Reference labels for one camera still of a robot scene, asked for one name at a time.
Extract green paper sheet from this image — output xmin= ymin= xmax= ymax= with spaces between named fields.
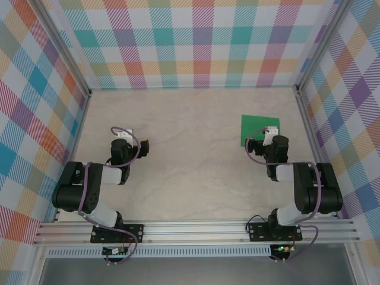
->
xmin=239 ymin=114 xmax=281 ymax=147

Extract grey metal sheet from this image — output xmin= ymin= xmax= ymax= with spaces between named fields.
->
xmin=29 ymin=246 xmax=362 ymax=285

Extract circuit board with green light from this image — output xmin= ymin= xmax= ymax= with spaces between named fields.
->
xmin=271 ymin=245 xmax=293 ymax=255

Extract small black circuit board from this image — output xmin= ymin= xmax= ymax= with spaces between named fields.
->
xmin=102 ymin=246 xmax=129 ymax=256

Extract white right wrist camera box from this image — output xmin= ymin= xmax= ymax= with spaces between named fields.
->
xmin=264 ymin=125 xmax=280 ymax=145

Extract aluminium table side rail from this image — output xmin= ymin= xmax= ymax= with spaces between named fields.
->
xmin=295 ymin=88 xmax=341 ymax=220
xmin=52 ymin=90 xmax=93 ymax=223

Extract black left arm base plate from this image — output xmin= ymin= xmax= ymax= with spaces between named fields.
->
xmin=90 ymin=223 xmax=145 ymax=245

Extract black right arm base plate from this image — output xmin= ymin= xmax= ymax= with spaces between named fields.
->
xmin=247 ymin=221 xmax=303 ymax=243

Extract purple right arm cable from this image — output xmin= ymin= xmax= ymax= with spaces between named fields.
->
xmin=245 ymin=128 xmax=320 ymax=264

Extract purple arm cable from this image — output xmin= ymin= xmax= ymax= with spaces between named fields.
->
xmin=245 ymin=128 xmax=320 ymax=264
xmin=78 ymin=126 xmax=141 ymax=266

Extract aluminium mounting rail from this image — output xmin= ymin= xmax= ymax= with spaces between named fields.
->
xmin=32 ymin=218 xmax=362 ymax=246

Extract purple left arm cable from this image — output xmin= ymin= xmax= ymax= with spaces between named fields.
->
xmin=78 ymin=126 xmax=141 ymax=266

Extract slotted grey cable duct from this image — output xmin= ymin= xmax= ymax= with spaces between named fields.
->
xmin=46 ymin=245 xmax=273 ymax=258

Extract aluminium frame post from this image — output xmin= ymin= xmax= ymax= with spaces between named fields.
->
xmin=292 ymin=0 xmax=357 ymax=96
xmin=29 ymin=0 xmax=93 ymax=100

